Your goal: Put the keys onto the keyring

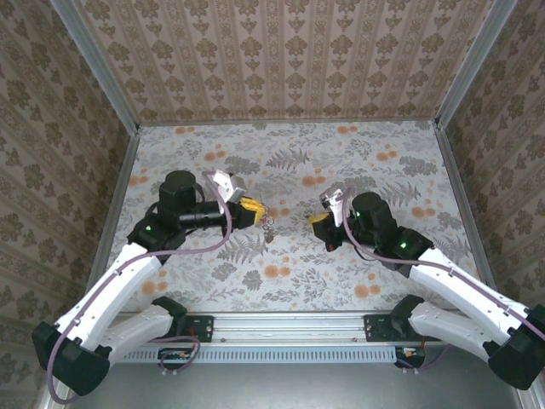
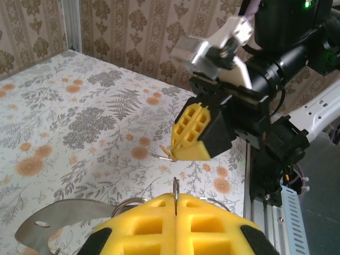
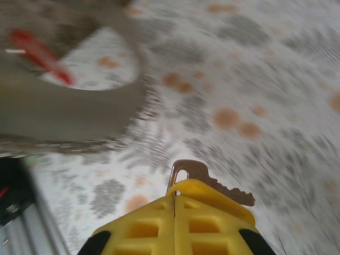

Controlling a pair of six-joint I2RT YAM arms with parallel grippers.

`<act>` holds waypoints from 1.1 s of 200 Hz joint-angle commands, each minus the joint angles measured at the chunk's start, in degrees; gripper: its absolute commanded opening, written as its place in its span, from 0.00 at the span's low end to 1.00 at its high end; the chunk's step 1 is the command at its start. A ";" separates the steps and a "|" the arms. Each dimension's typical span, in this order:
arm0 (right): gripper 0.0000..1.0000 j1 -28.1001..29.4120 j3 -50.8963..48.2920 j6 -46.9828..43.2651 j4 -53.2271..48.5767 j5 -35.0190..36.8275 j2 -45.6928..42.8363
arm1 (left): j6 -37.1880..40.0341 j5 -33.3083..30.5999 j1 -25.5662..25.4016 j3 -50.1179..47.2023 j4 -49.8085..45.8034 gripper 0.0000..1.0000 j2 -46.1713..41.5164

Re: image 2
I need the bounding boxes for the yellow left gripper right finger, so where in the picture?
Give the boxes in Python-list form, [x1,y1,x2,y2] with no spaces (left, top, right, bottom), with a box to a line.
[177,193,279,255]

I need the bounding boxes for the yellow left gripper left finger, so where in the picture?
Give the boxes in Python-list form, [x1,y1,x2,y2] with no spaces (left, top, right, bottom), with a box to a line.
[76,194,178,255]

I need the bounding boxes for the large silver key ring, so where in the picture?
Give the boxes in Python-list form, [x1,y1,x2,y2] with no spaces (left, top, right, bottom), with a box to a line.
[110,196,232,216]

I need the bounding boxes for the small brass key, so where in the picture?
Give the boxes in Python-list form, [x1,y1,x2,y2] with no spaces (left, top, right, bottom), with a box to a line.
[151,144,177,163]

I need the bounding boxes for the small silver key ring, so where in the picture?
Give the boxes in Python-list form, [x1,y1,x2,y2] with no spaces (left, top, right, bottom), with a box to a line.
[172,176,181,216]

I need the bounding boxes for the small clear object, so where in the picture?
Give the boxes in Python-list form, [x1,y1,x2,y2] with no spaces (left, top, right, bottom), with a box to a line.
[14,199,119,255]

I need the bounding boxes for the white floral tablecloth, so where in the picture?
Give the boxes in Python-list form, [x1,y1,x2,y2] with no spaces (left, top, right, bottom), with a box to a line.
[0,49,247,255]

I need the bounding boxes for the grey metal base panel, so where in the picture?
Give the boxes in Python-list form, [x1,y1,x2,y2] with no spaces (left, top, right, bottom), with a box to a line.
[299,130,340,255]

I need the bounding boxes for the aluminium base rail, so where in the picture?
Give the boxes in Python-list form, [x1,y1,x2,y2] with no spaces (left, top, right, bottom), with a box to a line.
[243,143,283,255]

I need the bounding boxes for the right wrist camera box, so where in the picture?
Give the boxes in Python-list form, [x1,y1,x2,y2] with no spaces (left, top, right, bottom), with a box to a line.
[169,14,253,89]

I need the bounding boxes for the grey slotted cable duct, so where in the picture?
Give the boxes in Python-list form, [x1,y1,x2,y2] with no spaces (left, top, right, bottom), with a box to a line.
[276,185,310,255]

